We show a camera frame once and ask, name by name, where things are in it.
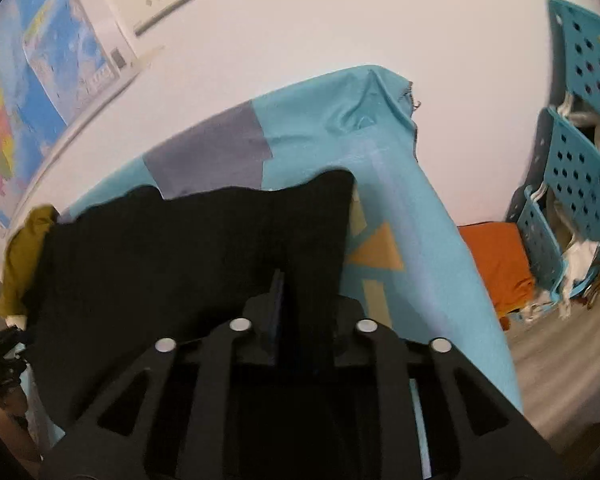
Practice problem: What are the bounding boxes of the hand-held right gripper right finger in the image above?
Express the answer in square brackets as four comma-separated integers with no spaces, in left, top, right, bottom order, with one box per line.
[330,296,567,480]

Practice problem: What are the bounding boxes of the teal and grey bed sheet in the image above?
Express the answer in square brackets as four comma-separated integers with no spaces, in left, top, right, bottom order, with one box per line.
[25,64,526,478]

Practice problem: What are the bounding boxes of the white cloth in rack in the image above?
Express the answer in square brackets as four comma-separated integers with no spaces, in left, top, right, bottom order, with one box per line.
[557,227,600,306]

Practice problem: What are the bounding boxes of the orange cloth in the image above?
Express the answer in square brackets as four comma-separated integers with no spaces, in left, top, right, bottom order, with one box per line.
[457,221,537,332]

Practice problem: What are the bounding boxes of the mustard yellow garment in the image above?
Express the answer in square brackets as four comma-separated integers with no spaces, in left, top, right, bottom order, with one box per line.
[0,205,62,318]

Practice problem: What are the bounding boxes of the person's left forearm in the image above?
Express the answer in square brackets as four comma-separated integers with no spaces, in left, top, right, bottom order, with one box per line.
[0,394,43,465]

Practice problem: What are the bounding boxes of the black shirt with gold buttons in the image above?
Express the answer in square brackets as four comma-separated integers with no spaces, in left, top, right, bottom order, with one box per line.
[30,169,357,441]

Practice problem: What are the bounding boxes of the blue plastic basket rack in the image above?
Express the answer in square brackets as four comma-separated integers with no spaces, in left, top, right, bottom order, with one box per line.
[505,0,600,322]

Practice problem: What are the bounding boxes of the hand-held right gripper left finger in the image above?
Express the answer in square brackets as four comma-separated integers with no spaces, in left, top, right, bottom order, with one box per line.
[39,269,287,480]

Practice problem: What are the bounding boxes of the world map wall poster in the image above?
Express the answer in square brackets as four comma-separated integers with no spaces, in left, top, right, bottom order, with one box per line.
[0,0,166,238]

